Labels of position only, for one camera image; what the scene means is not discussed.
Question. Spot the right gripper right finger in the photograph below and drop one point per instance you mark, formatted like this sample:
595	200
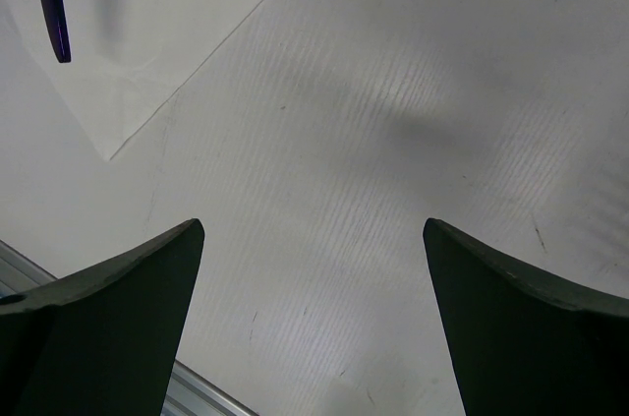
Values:
524	341

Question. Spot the white paper napkin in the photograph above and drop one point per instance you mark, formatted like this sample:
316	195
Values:
128	57

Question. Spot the aluminium front rail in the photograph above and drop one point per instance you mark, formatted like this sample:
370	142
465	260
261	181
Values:
186	394

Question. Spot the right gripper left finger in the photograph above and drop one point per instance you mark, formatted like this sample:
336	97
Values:
103	340

